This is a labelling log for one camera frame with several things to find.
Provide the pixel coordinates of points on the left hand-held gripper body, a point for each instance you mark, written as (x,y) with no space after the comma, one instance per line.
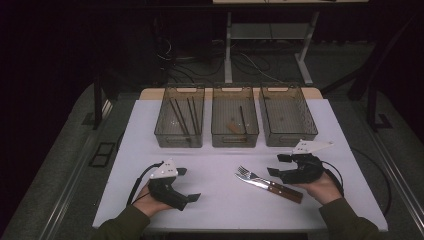
(165,195)

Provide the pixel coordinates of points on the black stand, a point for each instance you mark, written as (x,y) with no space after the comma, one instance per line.
(97,106)
(372,110)

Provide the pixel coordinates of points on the person's left hand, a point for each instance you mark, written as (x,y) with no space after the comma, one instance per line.
(148,206)

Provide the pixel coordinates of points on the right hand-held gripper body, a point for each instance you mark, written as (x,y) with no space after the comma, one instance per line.
(308,173)

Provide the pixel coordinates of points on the white metal-framed desk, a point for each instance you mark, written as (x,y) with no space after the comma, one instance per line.
(227,50)

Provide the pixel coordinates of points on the white table mat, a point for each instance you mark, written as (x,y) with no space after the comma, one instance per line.
(216,213)

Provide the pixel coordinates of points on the person's right hand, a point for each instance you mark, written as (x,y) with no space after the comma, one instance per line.
(325,191)

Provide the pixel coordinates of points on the transparent grey plastic bin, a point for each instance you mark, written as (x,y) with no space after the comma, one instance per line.
(286,116)
(163,141)
(220,113)

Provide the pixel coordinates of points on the brown chopstick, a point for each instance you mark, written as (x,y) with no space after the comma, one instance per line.
(191,115)
(196,113)

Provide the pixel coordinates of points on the metal floor rail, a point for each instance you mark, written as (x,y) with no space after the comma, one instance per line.
(70,180)
(410,203)

